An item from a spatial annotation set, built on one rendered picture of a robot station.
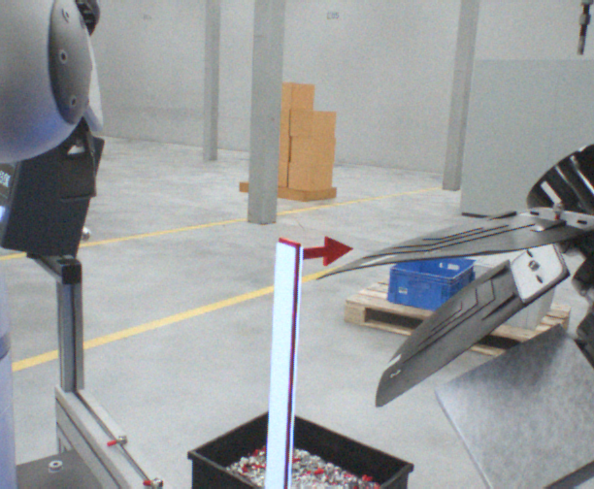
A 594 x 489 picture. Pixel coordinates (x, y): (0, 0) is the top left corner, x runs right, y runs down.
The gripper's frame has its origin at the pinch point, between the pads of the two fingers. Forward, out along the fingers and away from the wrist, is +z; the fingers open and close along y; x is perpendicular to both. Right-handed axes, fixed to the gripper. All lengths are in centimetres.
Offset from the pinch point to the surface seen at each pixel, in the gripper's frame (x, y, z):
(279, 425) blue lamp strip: -14.6, 5.6, 23.1
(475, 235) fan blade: -35.4, 9.7, 8.7
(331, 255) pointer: -20.9, 0.9, 11.4
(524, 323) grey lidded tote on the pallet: -146, 303, -35
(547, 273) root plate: -48, 26, 9
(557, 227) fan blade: -44.2, 11.8, 8.6
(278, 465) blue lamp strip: -14.0, 7.3, 26.0
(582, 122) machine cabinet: -382, 591, -299
